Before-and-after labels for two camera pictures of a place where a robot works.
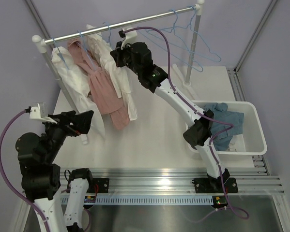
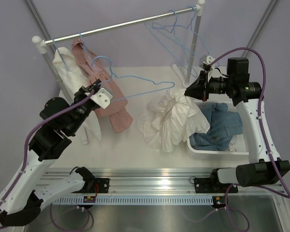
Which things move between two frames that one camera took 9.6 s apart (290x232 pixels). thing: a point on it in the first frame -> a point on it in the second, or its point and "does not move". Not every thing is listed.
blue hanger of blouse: (109, 31) -> (112, 75)
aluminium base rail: (172, 182) does not move
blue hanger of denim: (201, 69) -> (168, 39)
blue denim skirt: (223, 141) does not move
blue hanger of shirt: (59, 53) does not move
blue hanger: (200, 37) -> (190, 25)
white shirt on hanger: (77, 82) does not move
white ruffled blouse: (102, 49) -> (169, 120)
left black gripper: (81, 124) -> (83, 90)
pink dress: (106, 99) does not move
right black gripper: (118, 53) -> (197, 90)
